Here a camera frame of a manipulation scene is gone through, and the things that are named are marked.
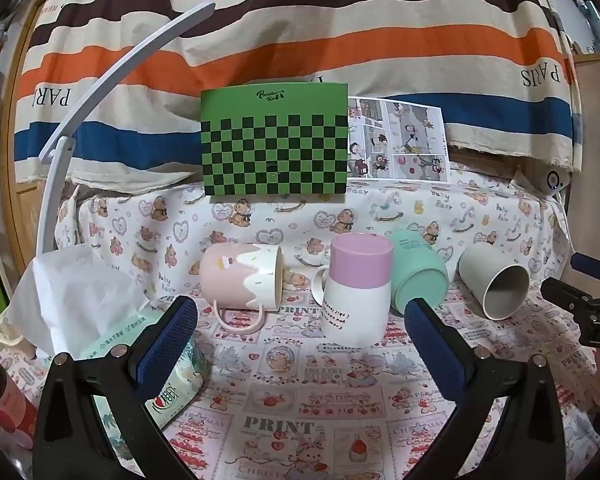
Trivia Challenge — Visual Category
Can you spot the white mug with lilac base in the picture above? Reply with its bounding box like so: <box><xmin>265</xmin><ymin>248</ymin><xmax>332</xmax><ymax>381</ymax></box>
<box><xmin>311</xmin><ymin>232</ymin><xmax>395</xmax><ymax>349</ymax></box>

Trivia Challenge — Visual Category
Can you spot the wooden board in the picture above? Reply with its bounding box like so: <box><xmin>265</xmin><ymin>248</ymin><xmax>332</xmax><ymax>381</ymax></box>
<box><xmin>0</xmin><ymin>7</ymin><xmax>49</xmax><ymax>273</ymax></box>

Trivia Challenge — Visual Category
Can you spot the comic print sheet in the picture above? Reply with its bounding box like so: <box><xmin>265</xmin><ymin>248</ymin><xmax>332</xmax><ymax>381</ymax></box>
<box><xmin>347</xmin><ymin>96</ymin><xmax>449</xmax><ymax>183</ymax></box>

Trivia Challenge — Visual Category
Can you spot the green checkered box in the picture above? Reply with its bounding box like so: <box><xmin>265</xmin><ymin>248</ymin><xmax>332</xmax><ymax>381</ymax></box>
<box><xmin>200</xmin><ymin>81</ymin><xmax>351</xmax><ymax>197</ymax></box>

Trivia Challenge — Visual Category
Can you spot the cream basket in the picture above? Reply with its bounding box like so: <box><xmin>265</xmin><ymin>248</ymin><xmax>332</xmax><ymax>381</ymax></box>
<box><xmin>0</xmin><ymin>309</ymin><xmax>27</xmax><ymax>347</ymax></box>

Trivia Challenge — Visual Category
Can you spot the red bottle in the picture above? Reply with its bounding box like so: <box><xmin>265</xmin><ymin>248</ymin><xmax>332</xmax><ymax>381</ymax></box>
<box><xmin>0</xmin><ymin>340</ymin><xmax>39</xmax><ymax>457</ymax></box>

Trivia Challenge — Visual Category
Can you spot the striped blanket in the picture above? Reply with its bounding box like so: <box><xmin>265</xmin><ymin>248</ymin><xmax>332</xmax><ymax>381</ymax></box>
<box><xmin>12</xmin><ymin>0</ymin><xmax>582</xmax><ymax>192</ymax></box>

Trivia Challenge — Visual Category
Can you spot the mint green cup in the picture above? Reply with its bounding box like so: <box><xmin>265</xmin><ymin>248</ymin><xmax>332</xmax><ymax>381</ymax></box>
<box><xmin>384</xmin><ymin>230</ymin><xmax>450</xmax><ymax>317</ymax></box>

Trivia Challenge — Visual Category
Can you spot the strawberry print tablecloth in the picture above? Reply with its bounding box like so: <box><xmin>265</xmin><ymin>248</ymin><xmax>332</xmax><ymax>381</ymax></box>
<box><xmin>0</xmin><ymin>280</ymin><xmax>600</xmax><ymax>480</ymax></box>

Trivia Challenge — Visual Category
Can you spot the white device with blue ring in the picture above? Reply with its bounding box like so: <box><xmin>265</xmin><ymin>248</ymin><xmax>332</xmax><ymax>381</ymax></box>
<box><xmin>509</xmin><ymin>159</ymin><xmax>567</xmax><ymax>197</ymax></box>

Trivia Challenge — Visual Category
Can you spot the green tissue pack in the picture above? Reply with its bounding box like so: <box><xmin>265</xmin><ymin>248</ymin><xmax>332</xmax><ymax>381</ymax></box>
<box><xmin>72</xmin><ymin>306</ymin><xmax>212</xmax><ymax>432</ymax></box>

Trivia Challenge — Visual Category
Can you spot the grey cup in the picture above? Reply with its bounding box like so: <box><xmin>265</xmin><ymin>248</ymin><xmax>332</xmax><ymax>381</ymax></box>
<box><xmin>458</xmin><ymin>243</ymin><xmax>531</xmax><ymax>320</ymax></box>

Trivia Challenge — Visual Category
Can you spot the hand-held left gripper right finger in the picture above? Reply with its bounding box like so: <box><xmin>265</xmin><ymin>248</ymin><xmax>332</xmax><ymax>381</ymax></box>
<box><xmin>403</xmin><ymin>298</ymin><xmax>564</xmax><ymax>480</ymax></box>

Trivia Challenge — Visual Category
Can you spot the white tissue sheet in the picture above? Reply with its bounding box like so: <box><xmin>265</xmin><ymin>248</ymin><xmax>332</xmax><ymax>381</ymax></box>
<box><xmin>7</xmin><ymin>246</ymin><xmax>152</xmax><ymax>362</ymax></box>

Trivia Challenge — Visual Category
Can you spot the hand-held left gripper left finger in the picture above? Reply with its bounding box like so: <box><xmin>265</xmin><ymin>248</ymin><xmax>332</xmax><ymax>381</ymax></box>
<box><xmin>32</xmin><ymin>296</ymin><xmax>199</xmax><ymax>480</ymax></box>

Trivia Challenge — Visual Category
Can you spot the bear print cloth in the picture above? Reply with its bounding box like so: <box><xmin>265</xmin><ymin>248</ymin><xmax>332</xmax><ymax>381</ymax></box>
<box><xmin>55</xmin><ymin>167</ymin><xmax>573</xmax><ymax>313</ymax></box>

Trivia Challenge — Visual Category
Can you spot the pink and white mug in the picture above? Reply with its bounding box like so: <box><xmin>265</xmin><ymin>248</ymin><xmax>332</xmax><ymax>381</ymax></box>
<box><xmin>199</xmin><ymin>243</ymin><xmax>284</xmax><ymax>332</ymax></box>

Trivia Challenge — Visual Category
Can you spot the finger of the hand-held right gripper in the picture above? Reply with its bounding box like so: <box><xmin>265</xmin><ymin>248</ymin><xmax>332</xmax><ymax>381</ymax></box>
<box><xmin>569</xmin><ymin>253</ymin><xmax>600</xmax><ymax>287</ymax></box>
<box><xmin>540</xmin><ymin>277</ymin><xmax>595</xmax><ymax>313</ymax></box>

